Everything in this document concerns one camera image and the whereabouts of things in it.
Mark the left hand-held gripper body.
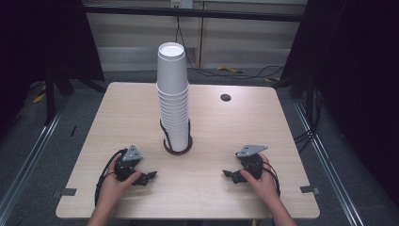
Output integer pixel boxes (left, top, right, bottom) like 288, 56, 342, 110
113, 144, 145, 184

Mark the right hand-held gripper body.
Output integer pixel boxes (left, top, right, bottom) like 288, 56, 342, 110
235, 144, 269, 182

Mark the black cup holder stand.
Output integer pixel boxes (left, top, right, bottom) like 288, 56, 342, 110
159, 118, 194, 156

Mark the stack of white paper cups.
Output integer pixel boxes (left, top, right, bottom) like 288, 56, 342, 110
155, 41, 191, 153

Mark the person's right hand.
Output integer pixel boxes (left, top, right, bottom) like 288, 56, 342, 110
239, 153, 280, 205

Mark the person's left hand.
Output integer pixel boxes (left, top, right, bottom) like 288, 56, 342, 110
98, 153, 143, 205

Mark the yellow floor tape piece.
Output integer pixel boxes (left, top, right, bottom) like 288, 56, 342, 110
32, 84, 47, 104
216, 66, 247, 75

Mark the black metal stand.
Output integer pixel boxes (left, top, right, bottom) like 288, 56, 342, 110
42, 68, 75, 126

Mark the dark curtain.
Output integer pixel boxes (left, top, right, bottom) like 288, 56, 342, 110
0, 0, 105, 139
279, 0, 399, 206

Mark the black horizontal bar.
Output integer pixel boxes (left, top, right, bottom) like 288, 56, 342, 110
82, 4, 307, 23

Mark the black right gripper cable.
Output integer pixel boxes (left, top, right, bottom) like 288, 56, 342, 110
263, 161, 282, 198

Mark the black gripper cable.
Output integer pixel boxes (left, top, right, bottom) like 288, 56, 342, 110
94, 149, 125, 207
263, 161, 282, 198

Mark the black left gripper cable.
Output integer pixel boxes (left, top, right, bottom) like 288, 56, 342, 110
94, 149, 125, 207

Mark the black cable bundle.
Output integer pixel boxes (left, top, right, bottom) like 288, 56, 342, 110
293, 89, 325, 153

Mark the aluminium floor rail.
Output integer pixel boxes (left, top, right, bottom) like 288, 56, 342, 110
0, 107, 64, 218
293, 99, 365, 226

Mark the black floor cable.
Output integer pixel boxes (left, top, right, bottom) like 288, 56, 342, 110
174, 15, 287, 80

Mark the white wall outlet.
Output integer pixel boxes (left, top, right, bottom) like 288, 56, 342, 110
169, 0, 194, 9

